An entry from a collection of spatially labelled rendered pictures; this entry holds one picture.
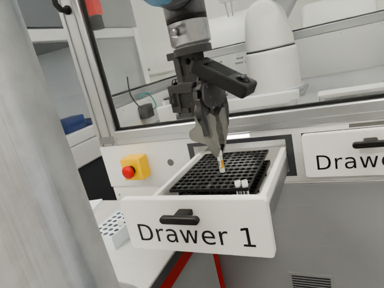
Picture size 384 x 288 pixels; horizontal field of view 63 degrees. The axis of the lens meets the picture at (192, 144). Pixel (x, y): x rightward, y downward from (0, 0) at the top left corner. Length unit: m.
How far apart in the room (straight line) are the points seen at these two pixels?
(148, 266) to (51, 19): 1.13
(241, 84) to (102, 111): 0.60
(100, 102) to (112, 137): 0.12
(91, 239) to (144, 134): 0.82
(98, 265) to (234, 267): 0.92
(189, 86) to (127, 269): 0.41
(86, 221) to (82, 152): 1.34
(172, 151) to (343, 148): 0.46
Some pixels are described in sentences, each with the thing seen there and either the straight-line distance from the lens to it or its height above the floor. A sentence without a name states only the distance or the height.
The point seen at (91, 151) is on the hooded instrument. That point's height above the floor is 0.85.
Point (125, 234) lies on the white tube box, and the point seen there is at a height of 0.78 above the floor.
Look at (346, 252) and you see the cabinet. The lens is 0.97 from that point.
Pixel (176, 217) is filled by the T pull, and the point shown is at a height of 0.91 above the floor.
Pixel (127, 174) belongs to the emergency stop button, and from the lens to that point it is 0.96.
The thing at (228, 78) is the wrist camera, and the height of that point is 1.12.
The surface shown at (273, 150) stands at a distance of 0.86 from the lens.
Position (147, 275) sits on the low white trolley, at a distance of 0.71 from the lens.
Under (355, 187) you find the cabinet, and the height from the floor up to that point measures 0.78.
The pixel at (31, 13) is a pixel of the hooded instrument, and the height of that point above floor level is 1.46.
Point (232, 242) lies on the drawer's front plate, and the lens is 0.58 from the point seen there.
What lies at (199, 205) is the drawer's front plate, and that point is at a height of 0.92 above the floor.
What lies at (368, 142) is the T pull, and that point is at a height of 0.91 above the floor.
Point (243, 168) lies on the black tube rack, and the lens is 0.73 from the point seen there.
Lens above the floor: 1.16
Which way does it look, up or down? 15 degrees down
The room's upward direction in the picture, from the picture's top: 13 degrees counter-clockwise
